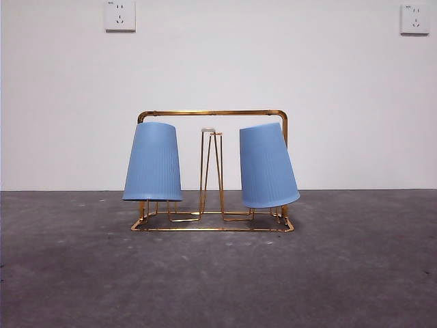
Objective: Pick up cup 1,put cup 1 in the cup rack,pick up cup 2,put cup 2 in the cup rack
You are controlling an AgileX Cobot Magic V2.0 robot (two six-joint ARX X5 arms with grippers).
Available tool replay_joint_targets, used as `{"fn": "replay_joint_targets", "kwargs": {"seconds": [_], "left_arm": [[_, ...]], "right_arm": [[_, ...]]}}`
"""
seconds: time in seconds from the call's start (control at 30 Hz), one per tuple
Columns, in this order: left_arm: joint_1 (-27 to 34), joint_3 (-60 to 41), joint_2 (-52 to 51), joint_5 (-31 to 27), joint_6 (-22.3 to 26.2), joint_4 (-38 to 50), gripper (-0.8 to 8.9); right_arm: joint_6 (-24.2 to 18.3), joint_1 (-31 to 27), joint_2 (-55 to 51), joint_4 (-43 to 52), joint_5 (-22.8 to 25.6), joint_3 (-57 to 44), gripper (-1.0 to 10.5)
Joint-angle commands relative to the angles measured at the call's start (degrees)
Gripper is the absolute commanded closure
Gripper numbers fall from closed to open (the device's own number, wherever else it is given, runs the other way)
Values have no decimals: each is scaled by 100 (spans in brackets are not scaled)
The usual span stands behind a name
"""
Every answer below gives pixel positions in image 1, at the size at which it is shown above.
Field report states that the blue ribbed plastic cup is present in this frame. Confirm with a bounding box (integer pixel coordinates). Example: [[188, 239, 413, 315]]
[[238, 122, 301, 209], [122, 122, 184, 202]]

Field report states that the gold wire cup rack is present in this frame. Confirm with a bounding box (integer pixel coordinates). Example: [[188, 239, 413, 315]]
[[129, 109, 296, 233]]

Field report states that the white wall socket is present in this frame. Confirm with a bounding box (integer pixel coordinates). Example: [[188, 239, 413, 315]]
[[399, 3, 430, 36], [104, 0, 137, 33]]

